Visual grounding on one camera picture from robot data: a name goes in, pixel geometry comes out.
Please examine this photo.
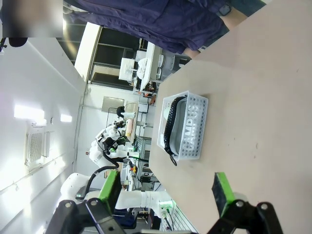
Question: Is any black wrist watch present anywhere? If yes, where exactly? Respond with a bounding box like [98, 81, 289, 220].
[217, 3, 233, 17]

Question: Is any white perforated plastic basket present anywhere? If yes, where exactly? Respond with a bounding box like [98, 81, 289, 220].
[156, 90, 209, 162]

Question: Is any person in purple jacket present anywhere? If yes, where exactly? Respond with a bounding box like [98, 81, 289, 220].
[62, 0, 232, 55]

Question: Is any grey CAMPUS pencil case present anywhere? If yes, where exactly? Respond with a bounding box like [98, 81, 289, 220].
[162, 96, 208, 167]

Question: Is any person's left hand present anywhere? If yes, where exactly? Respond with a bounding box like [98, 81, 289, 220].
[223, 9, 250, 33]

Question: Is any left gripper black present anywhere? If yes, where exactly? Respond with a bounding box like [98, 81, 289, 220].
[101, 136, 117, 152]

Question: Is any left arm black cable sleeve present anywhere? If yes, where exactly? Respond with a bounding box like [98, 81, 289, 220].
[86, 159, 120, 196]

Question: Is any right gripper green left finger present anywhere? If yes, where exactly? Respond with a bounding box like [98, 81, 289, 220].
[45, 170, 128, 234]

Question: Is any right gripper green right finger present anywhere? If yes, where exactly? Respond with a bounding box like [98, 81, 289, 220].
[207, 172, 285, 234]

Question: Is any ceiling air conditioner unit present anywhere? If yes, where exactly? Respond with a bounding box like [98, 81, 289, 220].
[23, 123, 50, 169]

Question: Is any person's right hand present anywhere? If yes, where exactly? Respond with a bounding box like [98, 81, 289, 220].
[184, 47, 203, 59]

